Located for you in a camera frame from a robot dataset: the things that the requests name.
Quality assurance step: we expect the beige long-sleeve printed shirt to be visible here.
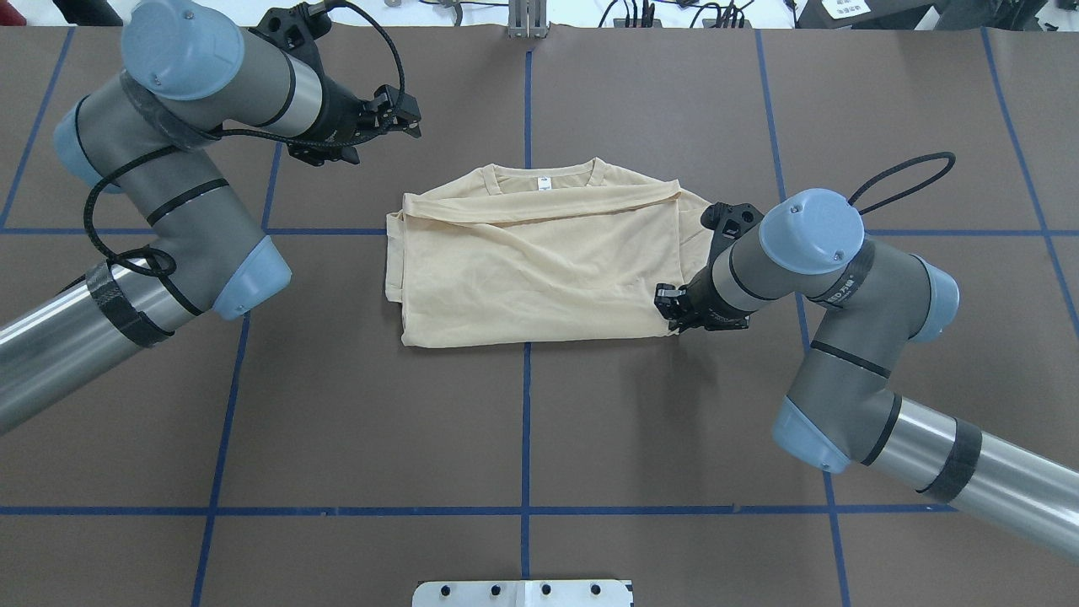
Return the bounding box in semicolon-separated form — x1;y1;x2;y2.
384;158;711;348

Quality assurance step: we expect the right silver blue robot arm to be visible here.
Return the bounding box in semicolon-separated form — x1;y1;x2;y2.
654;188;1078;560

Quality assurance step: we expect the aluminium frame post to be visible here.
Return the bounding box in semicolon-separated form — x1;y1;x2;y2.
506;0;550;39

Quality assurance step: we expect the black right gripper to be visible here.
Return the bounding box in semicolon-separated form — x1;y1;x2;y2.
654;202;764;333

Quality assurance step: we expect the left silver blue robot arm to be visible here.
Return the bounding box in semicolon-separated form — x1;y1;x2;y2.
1;1;421;432

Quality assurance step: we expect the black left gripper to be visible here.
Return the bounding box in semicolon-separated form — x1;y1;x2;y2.
250;3;421;166

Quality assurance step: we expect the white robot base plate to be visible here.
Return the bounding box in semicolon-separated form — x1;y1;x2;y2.
411;579;636;606

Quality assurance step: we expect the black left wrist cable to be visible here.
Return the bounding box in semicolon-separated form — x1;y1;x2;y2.
83;0;407;279

